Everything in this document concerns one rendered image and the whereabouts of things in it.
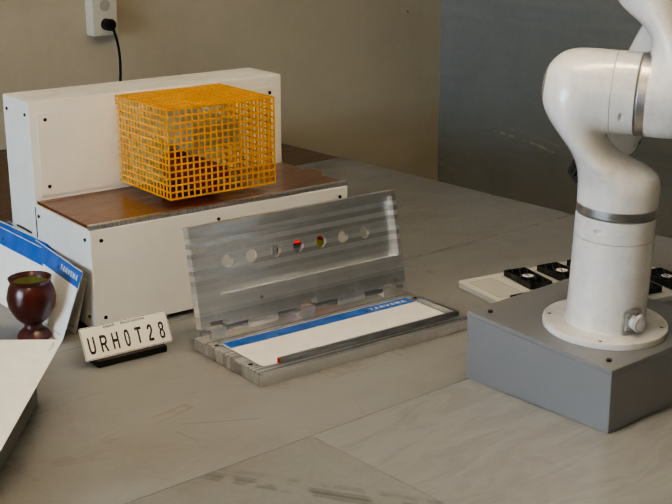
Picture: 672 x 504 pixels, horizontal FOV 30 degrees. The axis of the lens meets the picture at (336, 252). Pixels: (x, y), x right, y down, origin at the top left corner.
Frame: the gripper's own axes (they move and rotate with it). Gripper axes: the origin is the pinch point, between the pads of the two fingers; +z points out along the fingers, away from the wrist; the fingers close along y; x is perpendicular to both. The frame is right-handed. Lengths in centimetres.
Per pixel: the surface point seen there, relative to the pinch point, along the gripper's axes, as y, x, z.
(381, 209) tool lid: -29.1, 14.8, 20.8
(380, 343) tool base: -43, -14, 21
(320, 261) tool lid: -44, 8, 25
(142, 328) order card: -78, 4, 30
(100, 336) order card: -85, 3, 29
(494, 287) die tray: -7.7, 0.1, 31.1
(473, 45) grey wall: 125, 177, 129
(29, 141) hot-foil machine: -86, 48, 27
